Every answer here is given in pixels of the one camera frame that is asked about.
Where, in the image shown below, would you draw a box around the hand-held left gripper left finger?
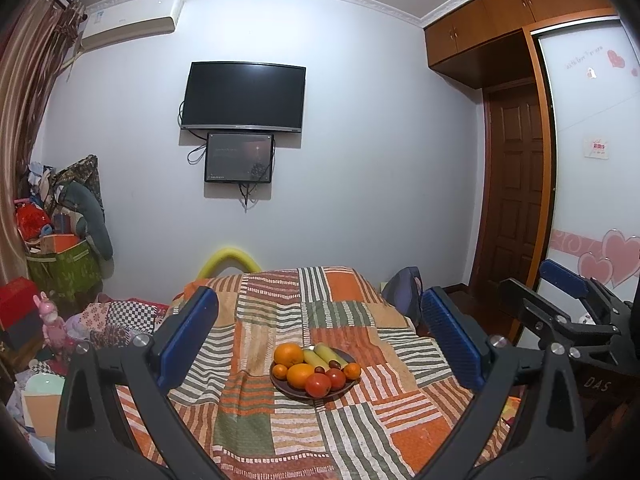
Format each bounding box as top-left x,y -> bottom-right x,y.
55,286 -> 221,480

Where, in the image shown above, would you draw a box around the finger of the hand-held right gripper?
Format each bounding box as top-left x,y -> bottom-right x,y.
497,277 -> 623,361
540,259 -> 633,313

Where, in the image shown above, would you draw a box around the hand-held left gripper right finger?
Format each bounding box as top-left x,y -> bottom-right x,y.
420,286 -> 588,480

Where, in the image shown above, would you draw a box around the dark purple plate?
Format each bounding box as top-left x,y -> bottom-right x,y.
270,347 -> 360,401

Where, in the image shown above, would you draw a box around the large orange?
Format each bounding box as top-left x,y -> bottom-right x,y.
286,363 -> 316,391
273,342 -> 305,367

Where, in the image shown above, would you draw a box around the large red tomato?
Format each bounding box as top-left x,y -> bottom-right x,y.
305,373 -> 332,399

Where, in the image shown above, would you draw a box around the checkered cloth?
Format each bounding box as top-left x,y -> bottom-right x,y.
107,300 -> 168,336

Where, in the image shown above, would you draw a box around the blue grey backpack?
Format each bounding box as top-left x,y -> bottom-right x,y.
380,266 -> 426,331

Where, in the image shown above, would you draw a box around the yellow foam tube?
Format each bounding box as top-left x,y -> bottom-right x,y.
196,246 -> 261,281

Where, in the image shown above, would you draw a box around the white wardrobe door with hearts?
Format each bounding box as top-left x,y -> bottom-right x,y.
530,15 -> 640,321

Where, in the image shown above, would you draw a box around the brown wooden door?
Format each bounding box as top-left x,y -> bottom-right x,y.
470,77 -> 548,293

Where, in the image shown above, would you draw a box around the pink plush toy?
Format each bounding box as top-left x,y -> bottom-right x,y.
32,292 -> 76,361

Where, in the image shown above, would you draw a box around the green storage box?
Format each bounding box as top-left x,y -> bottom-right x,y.
26,237 -> 103,303

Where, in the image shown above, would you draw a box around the grey pillow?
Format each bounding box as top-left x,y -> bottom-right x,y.
65,180 -> 115,261

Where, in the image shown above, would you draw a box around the mint green lid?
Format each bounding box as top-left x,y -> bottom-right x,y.
22,374 -> 66,401

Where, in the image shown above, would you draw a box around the striped patchwork blanket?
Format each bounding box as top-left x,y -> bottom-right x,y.
115,266 -> 521,480

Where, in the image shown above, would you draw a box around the tan cardboard sheet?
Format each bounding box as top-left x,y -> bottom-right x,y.
22,392 -> 61,438

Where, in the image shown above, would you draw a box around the red box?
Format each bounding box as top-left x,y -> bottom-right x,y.
0,277 -> 46,331

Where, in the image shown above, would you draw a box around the red bag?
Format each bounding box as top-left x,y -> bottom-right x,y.
15,204 -> 51,241

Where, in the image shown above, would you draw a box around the dark patterned cushion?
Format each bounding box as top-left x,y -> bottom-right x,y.
52,155 -> 101,196

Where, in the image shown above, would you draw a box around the wooden overhead cabinets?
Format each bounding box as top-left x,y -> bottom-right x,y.
424,0 -> 621,91

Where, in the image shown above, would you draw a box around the brown striped curtain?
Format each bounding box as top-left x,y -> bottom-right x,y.
0,0 -> 86,286

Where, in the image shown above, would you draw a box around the white air conditioner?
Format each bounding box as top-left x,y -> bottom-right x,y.
80,0 -> 185,53

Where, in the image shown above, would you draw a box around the small black wall monitor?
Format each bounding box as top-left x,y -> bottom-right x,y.
204,131 -> 276,184

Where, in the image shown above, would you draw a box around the black wall television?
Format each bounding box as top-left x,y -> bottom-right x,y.
180,61 -> 307,135

